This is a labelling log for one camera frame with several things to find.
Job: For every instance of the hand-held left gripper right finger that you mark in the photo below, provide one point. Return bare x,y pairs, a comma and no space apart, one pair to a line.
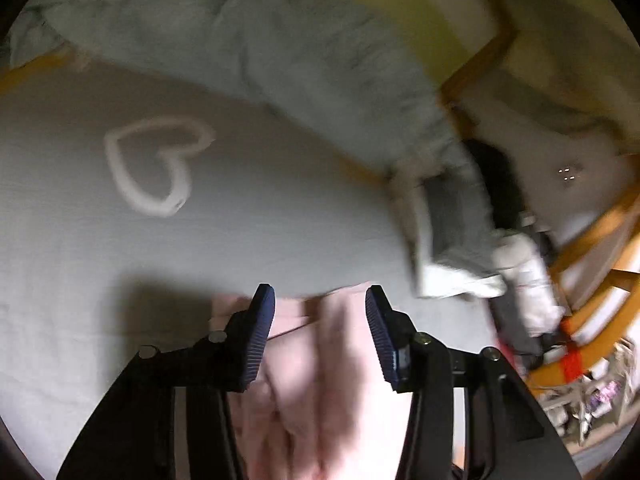
385,340

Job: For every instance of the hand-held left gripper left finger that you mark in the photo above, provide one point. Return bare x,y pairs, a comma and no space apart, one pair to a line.
257,340

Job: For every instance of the pink printed t-shirt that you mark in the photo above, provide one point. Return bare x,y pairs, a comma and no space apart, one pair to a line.
310,400

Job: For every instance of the black clothes heap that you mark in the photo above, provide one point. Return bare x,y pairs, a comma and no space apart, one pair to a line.
500,180

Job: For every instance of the white folded garment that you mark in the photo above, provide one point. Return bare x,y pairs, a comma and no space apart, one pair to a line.
450,282

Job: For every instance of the dark grey garment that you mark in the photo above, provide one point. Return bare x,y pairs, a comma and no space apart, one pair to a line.
510,320

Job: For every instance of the grey printed bed sheet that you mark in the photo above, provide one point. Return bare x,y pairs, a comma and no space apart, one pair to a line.
250,185

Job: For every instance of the white crumpled garment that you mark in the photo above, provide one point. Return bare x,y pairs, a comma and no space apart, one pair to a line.
525,270

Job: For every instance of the pale cluttered heap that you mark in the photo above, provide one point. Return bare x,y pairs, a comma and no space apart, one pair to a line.
590,400

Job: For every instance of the sheer bed curtain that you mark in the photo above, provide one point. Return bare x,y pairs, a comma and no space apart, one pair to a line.
550,100

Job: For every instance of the grey-green duvet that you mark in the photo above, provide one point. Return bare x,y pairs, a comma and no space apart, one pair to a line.
250,30

